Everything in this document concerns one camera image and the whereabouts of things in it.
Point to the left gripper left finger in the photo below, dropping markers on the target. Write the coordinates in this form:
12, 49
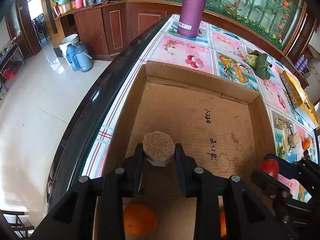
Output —
139, 158

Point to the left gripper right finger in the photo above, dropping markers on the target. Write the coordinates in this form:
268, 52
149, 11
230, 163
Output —
185, 167

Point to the large beige cake block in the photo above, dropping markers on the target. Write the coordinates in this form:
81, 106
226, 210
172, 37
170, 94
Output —
159, 148

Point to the red tomato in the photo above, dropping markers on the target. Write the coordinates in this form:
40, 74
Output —
271, 167

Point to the orange tangerine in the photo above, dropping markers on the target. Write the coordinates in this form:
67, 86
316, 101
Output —
306, 144
222, 223
139, 220

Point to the dark red jujube date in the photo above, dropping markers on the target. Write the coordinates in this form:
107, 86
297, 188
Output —
306, 155

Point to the beige cake piece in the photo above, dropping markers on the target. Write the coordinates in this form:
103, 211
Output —
293, 140

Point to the brown cardboard tray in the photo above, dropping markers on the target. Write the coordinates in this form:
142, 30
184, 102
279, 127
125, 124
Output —
223, 126

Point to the colourful fruit print tablecloth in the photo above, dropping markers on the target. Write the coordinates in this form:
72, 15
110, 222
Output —
208, 54

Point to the yellow gift box tray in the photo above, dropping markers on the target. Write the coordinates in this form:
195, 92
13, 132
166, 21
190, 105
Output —
300, 100

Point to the blue thermos jug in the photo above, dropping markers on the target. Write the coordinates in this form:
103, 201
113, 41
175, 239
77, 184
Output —
78, 57

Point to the green leafy vegetable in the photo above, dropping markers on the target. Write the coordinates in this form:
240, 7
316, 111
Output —
258, 61

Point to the wooden sideboard counter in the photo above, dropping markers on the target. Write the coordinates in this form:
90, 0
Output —
107, 29

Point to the white plastic bucket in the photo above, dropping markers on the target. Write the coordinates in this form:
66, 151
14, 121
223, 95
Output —
71, 39

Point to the purple spray cans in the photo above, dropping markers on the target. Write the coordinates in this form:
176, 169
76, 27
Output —
301, 63

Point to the purple thermos bottle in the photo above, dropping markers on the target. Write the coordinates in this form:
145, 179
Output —
190, 17

